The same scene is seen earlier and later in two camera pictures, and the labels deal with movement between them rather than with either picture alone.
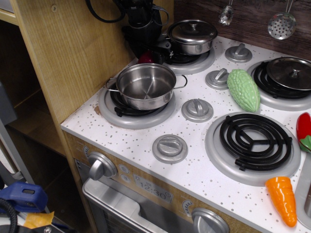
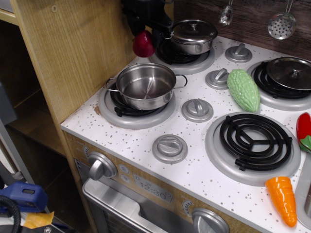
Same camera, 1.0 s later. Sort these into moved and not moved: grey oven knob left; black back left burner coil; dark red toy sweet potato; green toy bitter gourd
Moved: dark red toy sweet potato
Not moved: black back left burner coil; grey oven knob left; green toy bitter gourd
